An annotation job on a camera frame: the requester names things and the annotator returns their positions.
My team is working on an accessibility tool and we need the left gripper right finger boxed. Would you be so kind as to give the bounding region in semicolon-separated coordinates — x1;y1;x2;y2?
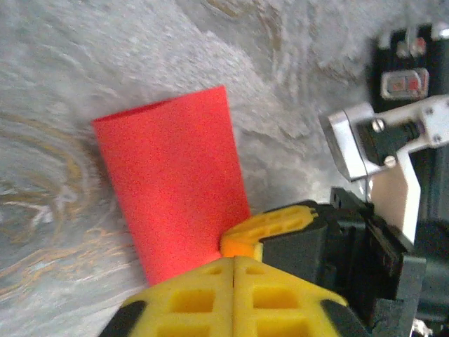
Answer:
234;256;369;337

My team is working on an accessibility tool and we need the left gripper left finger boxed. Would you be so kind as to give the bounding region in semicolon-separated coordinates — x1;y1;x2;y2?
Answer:
100;258;235;337

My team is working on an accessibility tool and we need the red cloth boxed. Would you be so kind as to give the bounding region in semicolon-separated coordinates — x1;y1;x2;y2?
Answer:
91;85;252;286

